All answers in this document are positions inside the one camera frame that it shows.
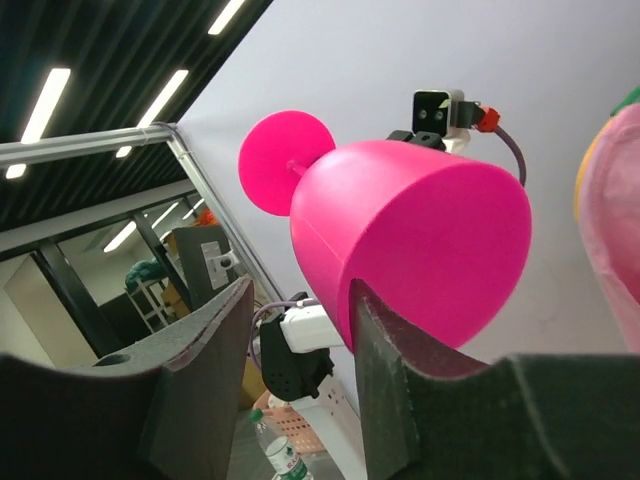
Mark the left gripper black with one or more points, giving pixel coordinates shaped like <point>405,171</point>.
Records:
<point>425,139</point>

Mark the plastic water bottle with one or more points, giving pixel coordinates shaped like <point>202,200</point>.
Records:
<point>278,449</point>

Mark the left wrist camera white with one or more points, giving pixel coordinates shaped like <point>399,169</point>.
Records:
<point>444,112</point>

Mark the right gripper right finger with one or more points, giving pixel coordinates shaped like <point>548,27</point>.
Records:
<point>429,411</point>

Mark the pink plastic basket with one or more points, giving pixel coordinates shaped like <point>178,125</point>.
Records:
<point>299,432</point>

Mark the yellow clothes hanger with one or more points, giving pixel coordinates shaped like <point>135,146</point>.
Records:
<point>582,169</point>

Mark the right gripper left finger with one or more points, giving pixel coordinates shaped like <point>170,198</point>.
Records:
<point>162,408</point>

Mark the pink shirt on hanger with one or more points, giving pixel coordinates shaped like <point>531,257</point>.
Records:
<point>609,219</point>

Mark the pink plastic wine glass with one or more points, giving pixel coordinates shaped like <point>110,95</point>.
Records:
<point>440,238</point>

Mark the green garment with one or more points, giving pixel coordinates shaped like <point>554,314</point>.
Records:
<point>631,98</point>

